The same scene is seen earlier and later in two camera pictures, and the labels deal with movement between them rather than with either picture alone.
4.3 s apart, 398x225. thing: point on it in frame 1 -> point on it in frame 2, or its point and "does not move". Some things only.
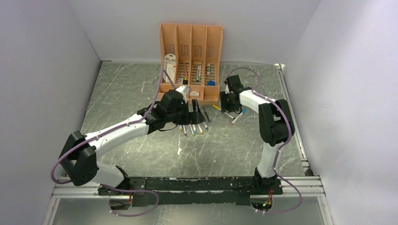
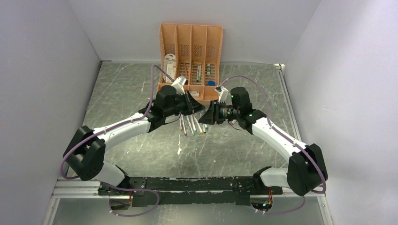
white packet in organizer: x=170 y=67 does not move
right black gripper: x=225 y=107 -> x=212 y=114
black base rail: x=147 y=191 does not move
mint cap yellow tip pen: x=200 y=129 does not move
